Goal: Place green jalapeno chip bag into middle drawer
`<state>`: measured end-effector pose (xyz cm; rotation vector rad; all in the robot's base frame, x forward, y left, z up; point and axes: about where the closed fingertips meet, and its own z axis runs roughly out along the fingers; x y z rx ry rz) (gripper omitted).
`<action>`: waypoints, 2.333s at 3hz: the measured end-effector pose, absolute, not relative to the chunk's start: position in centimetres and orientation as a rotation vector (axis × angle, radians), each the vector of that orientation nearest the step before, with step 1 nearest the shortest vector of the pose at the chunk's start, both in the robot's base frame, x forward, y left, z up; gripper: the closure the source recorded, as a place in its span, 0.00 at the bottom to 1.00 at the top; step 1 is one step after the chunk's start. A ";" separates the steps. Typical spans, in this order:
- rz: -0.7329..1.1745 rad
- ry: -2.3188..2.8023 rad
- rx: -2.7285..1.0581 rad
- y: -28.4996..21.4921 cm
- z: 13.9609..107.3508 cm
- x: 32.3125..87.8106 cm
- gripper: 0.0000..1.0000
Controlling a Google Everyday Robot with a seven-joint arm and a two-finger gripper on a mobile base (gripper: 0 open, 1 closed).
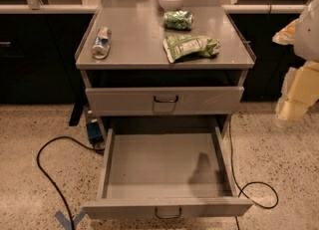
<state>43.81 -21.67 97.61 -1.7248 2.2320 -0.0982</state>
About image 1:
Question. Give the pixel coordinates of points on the blue power box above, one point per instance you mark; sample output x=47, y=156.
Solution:
x=94, y=132

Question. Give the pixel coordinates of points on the closed grey top drawer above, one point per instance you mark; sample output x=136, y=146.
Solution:
x=164, y=101

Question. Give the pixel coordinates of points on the long counter ledge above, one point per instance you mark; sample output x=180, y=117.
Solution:
x=84, y=9

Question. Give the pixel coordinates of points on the blue tape cross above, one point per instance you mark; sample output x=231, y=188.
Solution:
x=66, y=223

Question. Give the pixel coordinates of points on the green soda can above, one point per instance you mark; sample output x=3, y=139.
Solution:
x=178, y=20

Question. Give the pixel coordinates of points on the open grey middle drawer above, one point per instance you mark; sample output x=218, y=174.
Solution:
x=166, y=176

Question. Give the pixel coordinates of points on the grey drawer cabinet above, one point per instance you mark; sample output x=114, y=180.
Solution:
x=132, y=65

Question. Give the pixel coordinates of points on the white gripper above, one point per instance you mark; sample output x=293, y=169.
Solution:
x=307, y=36

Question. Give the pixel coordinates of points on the green jalapeno chip bag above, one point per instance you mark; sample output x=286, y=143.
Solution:
x=179, y=46

